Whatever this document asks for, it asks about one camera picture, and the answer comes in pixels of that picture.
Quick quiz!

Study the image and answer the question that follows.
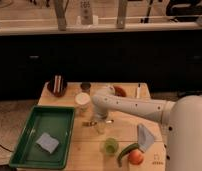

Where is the orange bowl with food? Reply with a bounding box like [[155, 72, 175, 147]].
[[114, 86, 126, 97]]

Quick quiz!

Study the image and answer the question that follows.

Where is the green plastic cup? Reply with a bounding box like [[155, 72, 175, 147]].
[[102, 138, 119, 155]]

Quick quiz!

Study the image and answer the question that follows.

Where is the silver metal fork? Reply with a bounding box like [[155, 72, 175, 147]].
[[82, 120, 114, 127]]

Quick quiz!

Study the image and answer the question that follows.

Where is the dark bowl with chopsticks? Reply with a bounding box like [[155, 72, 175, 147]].
[[47, 75, 67, 97]]

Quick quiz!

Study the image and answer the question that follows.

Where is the blue folded cloth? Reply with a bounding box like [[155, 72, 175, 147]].
[[137, 124, 155, 152]]

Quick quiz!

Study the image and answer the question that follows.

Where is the green plastic tray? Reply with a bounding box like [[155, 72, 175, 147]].
[[9, 106, 75, 169]]

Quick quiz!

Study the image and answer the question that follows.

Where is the white round container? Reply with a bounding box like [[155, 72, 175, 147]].
[[75, 92, 90, 108]]

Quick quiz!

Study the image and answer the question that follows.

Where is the small dark cup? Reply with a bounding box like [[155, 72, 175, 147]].
[[80, 82, 91, 94]]

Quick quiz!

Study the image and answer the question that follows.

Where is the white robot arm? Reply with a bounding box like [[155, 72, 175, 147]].
[[92, 87, 202, 171]]

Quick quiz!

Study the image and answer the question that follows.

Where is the blue sponge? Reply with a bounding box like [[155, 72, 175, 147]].
[[36, 133, 59, 154]]

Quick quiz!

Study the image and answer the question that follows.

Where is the red tomato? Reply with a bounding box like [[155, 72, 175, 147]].
[[128, 149, 144, 165]]

